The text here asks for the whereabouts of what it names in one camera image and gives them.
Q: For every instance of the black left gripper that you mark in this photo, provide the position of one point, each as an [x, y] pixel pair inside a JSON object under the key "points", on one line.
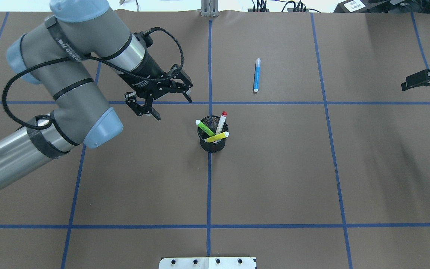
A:
{"points": [[143, 80]]}

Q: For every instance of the red capped white marker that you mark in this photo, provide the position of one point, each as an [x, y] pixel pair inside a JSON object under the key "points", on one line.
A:
{"points": [[221, 122]]}

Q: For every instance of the blue marker pen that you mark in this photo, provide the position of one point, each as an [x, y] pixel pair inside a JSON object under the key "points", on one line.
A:
{"points": [[257, 75]]}

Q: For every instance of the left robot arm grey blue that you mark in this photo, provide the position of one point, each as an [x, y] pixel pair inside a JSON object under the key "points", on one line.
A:
{"points": [[52, 55]]}

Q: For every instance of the green highlighter pen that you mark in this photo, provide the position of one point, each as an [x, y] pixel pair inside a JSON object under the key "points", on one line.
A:
{"points": [[204, 128]]}

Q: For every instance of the yellow highlighter pen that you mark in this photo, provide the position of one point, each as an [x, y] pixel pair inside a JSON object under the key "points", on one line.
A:
{"points": [[217, 137]]}

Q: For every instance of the aluminium frame post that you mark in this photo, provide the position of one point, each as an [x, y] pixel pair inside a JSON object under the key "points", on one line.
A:
{"points": [[209, 8]]}

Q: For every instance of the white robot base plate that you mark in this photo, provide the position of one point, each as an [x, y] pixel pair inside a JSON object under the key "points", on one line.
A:
{"points": [[208, 263]]}

